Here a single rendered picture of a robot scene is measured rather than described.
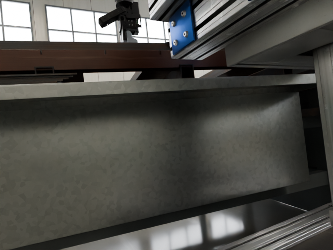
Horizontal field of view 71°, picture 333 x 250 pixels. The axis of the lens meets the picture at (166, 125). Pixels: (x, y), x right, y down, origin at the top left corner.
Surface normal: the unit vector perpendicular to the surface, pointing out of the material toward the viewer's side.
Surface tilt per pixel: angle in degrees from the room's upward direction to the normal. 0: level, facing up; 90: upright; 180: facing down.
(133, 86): 90
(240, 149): 90
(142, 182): 90
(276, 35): 90
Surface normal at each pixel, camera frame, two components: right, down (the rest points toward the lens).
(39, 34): 0.44, -0.07
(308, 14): -0.89, 0.09
